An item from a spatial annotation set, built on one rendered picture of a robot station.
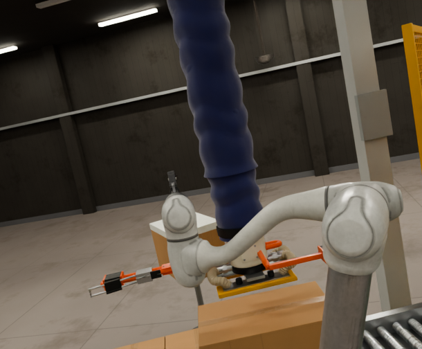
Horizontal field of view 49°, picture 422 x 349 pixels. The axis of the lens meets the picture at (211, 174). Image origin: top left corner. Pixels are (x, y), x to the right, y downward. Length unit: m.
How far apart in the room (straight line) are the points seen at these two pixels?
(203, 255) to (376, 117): 2.00
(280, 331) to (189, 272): 0.69
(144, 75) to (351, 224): 9.70
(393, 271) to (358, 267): 2.39
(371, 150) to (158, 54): 7.78
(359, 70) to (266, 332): 1.84
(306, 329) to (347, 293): 0.92
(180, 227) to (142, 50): 9.34
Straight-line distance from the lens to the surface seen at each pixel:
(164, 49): 10.43
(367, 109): 3.13
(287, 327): 2.02
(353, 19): 3.20
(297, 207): 1.27
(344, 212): 1.02
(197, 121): 1.90
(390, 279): 3.47
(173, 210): 1.36
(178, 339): 3.00
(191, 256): 1.42
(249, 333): 2.02
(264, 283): 1.99
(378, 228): 1.03
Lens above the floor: 1.89
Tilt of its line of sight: 8 degrees down
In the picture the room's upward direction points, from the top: 12 degrees counter-clockwise
